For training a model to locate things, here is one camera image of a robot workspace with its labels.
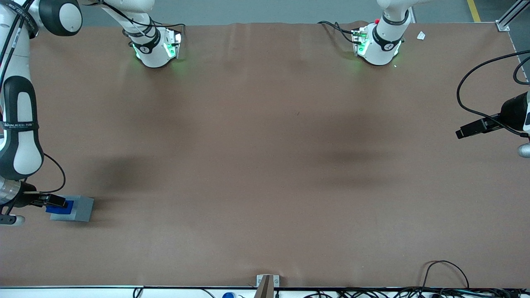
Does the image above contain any black arched cable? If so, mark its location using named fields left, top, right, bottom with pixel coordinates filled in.
left=421, top=260, right=470, bottom=290

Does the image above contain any gray square base block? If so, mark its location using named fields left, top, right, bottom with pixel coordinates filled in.
left=50, top=195, right=95, bottom=222

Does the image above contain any metal base connector plate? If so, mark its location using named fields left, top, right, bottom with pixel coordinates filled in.
left=352, top=27, right=370, bottom=57
left=163, top=28, right=183, bottom=60

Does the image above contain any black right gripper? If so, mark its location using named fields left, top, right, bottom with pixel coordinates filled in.
left=12, top=183, right=69, bottom=209

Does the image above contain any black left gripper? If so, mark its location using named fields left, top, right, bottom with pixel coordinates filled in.
left=455, top=91, right=530, bottom=139

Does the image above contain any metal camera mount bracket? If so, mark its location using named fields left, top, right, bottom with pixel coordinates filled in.
left=256, top=274, right=280, bottom=298

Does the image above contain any aluminium frame profile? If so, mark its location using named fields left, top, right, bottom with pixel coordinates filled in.
left=495, top=0, right=530, bottom=32

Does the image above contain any black looped cable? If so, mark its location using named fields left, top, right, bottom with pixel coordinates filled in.
left=513, top=55, right=530, bottom=86

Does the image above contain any black right base cable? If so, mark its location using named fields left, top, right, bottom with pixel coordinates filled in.
left=99, top=0, right=187, bottom=38

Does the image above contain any black base cable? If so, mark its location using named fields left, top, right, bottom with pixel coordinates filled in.
left=99, top=0, right=187, bottom=38
left=318, top=20, right=358, bottom=44

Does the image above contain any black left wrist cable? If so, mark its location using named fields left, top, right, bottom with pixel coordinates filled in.
left=456, top=50, right=530, bottom=137

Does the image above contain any brown table mat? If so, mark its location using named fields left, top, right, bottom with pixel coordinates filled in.
left=0, top=21, right=530, bottom=288

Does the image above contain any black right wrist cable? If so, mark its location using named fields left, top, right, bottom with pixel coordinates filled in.
left=0, top=0, right=66, bottom=195

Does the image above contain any blue plastic part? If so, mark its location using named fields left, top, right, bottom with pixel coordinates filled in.
left=45, top=200, right=75, bottom=215

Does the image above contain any black cable bundle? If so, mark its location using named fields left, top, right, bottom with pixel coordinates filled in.
left=304, top=286, right=530, bottom=298

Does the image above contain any black left base cable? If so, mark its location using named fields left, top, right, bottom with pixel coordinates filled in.
left=318, top=20, right=358, bottom=44

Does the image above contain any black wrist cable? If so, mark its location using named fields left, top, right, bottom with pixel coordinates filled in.
left=456, top=50, right=530, bottom=137
left=0, top=0, right=66, bottom=195

